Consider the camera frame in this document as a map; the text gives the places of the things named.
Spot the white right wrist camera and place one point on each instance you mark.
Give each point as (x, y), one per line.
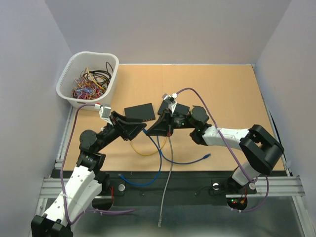
(171, 101)

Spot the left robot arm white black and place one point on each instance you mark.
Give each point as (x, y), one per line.
(86, 180)

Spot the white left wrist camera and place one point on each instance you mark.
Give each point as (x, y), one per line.
(104, 111)

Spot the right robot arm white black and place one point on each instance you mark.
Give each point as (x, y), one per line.
(260, 148)

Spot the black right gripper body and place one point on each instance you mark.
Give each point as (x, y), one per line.
(178, 121)

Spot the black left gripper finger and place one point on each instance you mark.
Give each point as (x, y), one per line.
(130, 130)
(116, 117)

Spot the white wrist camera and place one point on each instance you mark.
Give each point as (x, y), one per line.
(104, 111)
(171, 101)

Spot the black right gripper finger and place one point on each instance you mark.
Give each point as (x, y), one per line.
(166, 115)
(160, 127)

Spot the black network switch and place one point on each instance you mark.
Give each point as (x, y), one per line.
(144, 112)
(179, 109)

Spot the white plastic basket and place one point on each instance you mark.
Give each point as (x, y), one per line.
(92, 61)

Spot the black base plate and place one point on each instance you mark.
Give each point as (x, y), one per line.
(136, 189)

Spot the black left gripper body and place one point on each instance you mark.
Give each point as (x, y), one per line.
(110, 133)

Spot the aluminium mounting rail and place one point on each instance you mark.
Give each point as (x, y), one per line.
(278, 187)

